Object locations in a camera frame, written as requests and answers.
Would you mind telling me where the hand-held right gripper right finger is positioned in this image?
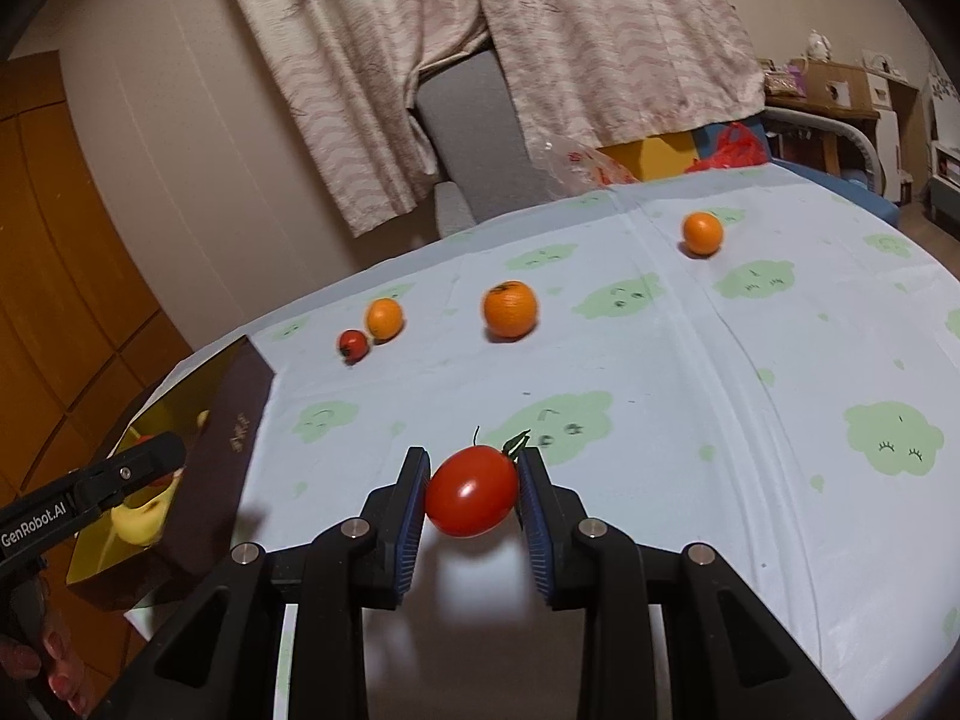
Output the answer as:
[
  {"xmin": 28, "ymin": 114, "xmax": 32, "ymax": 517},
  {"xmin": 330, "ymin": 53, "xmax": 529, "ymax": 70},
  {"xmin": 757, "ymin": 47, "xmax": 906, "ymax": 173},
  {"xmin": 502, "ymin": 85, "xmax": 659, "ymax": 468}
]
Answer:
[{"xmin": 515, "ymin": 446, "xmax": 856, "ymax": 720}]

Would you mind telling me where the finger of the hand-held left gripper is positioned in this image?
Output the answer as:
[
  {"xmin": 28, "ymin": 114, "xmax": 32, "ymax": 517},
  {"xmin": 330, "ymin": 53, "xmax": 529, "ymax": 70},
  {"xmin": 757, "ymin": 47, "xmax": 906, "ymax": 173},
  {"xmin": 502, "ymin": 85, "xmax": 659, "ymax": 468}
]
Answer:
[{"xmin": 71, "ymin": 431, "xmax": 188, "ymax": 524}]

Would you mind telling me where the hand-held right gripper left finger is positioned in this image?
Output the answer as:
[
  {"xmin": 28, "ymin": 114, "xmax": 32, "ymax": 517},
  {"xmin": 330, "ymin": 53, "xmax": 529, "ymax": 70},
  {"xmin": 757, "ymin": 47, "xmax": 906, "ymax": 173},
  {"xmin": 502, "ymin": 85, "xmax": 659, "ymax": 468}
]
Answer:
[{"xmin": 112, "ymin": 446, "xmax": 434, "ymax": 720}]

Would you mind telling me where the long yellow banana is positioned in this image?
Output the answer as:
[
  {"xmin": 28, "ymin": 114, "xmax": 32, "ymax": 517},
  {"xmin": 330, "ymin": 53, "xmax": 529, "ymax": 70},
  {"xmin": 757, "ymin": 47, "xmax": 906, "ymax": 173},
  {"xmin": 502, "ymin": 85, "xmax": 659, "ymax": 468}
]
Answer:
[{"xmin": 110, "ymin": 469, "xmax": 185, "ymax": 548}]

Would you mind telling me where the gold-lined brown tin box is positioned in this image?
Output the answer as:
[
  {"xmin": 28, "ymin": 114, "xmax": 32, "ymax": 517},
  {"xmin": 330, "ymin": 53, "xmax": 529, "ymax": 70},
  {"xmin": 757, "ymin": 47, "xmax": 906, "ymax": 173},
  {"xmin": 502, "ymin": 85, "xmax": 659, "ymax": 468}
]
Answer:
[{"xmin": 65, "ymin": 334, "xmax": 277, "ymax": 613}]

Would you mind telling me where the small orange kumquat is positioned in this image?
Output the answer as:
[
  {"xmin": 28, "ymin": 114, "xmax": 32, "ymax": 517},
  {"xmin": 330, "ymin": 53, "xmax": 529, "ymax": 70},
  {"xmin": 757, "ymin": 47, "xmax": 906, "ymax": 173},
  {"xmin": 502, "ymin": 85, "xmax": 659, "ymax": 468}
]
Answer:
[{"xmin": 364, "ymin": 297, "xmax": 407, "ymax": 341}]

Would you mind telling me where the orange tangerine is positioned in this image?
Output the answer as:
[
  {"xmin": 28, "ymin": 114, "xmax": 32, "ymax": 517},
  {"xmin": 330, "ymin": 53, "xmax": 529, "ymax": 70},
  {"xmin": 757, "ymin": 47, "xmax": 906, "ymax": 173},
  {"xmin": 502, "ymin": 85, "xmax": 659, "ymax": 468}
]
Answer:
[{"xmin": 481, "ymin": 279, "xmax": 540, "ymax": 341}]

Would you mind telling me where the small round orange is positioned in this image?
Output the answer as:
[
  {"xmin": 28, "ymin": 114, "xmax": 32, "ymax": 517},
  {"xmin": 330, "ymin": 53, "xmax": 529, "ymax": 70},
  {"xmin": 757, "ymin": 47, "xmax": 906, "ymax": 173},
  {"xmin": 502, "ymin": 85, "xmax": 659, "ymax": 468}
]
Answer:
[{"xmin": 680, "ymin": 211, "xmax": 726, "ymax": 257}]

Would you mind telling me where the person's left hand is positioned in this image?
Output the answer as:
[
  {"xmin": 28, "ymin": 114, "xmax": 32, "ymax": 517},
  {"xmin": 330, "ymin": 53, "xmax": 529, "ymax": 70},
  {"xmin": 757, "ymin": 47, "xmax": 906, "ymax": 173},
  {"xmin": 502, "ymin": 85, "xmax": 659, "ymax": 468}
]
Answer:
[{"xmin": 0, "ymin": 606, "xmax": 92, "ymax": 718}]

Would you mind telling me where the white tablecloth with green clouds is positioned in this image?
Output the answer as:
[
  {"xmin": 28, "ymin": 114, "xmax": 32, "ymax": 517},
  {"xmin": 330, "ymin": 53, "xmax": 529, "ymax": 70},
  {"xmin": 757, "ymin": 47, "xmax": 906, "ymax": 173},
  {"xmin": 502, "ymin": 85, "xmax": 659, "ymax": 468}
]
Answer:
[{"xmin": 124, "ymin": 163, "xmax": 960, "ymax": 720}]

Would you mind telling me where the wooden wardrobe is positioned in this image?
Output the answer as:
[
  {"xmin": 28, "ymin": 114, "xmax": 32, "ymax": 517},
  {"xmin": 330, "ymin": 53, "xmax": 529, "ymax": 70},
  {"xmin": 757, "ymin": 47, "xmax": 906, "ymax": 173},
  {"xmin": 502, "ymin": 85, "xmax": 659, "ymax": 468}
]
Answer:
[{"xmin": 0, "ymin": 50, "xmax": 197, "ymax": 500}]

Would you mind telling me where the clear plastic bag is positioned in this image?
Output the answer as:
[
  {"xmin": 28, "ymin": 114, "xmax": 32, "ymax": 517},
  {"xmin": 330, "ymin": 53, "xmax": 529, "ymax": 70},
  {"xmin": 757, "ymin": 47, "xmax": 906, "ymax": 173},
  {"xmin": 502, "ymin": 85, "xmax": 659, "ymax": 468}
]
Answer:
[{"xmin": 535, "ymin": 138, "xmax": 640, "ymax": 200}]

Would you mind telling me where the grey chair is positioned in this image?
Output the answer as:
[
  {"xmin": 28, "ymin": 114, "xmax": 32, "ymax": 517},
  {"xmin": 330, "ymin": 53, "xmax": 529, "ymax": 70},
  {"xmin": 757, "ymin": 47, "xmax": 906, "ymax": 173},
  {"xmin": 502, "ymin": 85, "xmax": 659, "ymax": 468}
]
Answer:
[{"xmin": 415, "ymin": 51, "xmax": 575, "ymax": 238}]

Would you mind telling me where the yellow box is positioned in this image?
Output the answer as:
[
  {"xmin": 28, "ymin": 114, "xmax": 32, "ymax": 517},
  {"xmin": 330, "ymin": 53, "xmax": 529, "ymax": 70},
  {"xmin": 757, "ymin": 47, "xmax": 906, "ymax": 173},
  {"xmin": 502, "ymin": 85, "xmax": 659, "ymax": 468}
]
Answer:
[{"xmin": 600, "ymin": 130, "xmax": 700, "ymax": 183}]

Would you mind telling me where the pink patterned curtain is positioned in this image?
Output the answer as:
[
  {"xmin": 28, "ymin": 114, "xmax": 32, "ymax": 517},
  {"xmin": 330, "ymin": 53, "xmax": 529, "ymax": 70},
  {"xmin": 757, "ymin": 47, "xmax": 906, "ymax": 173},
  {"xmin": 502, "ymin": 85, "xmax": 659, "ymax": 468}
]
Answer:
[
  {"xmin": 210, "ymin": 0, "xmax": 494, "ymax": 239},
  {"xmin": 457, "ymin": 0, "xmax": 767, "ymax": 152}
]

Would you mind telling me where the red plastic bag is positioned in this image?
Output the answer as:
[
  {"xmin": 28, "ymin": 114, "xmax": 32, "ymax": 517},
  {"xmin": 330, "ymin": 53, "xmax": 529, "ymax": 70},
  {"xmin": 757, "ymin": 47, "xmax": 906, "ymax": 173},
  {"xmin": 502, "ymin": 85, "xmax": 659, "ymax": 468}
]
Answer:
[{"xmin": 685, "ymin": 119, "xmax": 773, "ymax": 176}]

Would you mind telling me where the blue mat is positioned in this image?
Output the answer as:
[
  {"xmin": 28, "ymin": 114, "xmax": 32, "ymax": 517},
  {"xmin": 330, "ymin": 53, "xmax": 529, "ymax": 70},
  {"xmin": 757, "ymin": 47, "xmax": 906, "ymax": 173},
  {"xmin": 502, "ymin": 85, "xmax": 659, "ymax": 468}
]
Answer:
[{"xmin": 771, "ymin": 156, "xmax": 902, "ymax": 224}]

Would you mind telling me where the white cabinet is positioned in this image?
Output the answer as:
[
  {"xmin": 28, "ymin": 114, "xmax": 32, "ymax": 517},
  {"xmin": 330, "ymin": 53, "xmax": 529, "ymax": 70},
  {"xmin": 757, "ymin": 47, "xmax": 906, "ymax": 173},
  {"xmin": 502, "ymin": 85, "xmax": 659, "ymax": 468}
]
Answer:
[{"xmin": 928, "ymin": 73, "xmax": 960, "ymax": 227}]

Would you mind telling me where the grey curved rail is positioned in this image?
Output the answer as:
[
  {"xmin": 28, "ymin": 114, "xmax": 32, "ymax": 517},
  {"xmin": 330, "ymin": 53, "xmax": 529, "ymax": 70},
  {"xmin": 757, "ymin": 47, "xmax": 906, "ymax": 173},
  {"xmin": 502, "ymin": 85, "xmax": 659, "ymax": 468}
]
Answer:
[{"xmin": 763, "ymin": 107, "xmax": 884, "ymax": 194}]

